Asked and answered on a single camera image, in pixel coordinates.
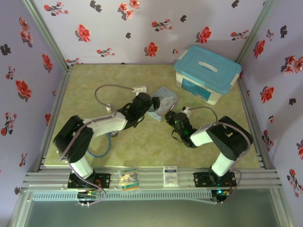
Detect cartoon print tin box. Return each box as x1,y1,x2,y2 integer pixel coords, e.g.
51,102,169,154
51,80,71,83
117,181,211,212
146,86,180,122

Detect blue tube stethoscope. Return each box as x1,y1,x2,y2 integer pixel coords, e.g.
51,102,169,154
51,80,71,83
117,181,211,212
86,131,119,158

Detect white label card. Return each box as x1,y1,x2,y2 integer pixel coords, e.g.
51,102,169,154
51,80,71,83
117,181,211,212
162,165,178,188

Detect blue lid storage box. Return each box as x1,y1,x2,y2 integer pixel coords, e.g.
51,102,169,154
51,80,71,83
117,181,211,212
173,44,242,106

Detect clear medicine packet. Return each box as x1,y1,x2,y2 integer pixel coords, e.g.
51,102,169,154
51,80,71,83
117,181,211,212
118,167,141,192

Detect left arm grey cable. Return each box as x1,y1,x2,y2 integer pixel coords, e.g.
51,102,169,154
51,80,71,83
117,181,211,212
59,84,135,208

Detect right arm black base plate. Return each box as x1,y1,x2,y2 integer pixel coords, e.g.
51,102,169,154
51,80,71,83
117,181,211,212
193,172,237,188

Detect aluminium front frame rail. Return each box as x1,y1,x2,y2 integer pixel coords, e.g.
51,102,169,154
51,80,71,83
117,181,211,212
21,166,283,191

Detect aluminium side rail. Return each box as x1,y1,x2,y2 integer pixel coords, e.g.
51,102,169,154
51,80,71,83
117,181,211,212
237,79,276,170
28,67,73,172

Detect slotted grey cable duct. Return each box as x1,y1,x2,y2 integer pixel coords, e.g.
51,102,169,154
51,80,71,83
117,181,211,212
32,190,212,201

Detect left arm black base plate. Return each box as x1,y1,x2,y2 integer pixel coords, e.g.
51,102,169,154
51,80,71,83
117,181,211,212
67,173,111,189

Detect aluminium frame post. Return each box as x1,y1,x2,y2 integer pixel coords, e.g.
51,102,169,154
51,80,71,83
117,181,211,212
22,0,73,71
236,0,278,64

